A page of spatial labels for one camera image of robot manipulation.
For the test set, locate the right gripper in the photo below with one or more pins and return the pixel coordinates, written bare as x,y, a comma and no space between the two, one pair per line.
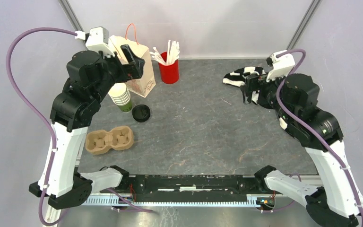
254,82

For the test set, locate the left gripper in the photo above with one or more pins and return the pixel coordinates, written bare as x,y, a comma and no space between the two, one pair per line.
133,69

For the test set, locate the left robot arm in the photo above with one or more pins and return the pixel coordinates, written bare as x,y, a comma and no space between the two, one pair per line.
91,76

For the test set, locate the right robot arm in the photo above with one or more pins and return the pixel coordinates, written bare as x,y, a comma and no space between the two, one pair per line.
338,202

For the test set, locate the brown paper takeout bag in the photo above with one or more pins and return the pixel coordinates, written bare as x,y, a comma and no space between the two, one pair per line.
144,85

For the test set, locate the stack of paper cups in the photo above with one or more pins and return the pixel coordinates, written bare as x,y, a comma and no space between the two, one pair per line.
120,95

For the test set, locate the black white striped cloth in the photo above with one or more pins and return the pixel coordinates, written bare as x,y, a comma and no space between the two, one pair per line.
238,78

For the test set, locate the stack of black lids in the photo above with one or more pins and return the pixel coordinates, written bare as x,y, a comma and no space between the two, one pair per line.
141,113

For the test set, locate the red cup holder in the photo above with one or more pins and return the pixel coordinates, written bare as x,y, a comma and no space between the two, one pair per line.
169,73

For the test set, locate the white wrapped straws bundle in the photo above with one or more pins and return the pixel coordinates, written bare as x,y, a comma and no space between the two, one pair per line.
172,54

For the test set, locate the cardboard cup carrier tray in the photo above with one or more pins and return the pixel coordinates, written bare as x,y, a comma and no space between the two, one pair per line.
101,141

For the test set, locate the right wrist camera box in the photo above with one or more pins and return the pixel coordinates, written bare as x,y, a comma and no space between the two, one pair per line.
281,62

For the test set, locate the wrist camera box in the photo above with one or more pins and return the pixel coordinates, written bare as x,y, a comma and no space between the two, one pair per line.
281,62
98,40

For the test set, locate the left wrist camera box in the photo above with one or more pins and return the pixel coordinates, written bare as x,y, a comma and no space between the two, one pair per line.
98,40

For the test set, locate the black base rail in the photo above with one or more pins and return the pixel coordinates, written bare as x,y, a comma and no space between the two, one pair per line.
192,188

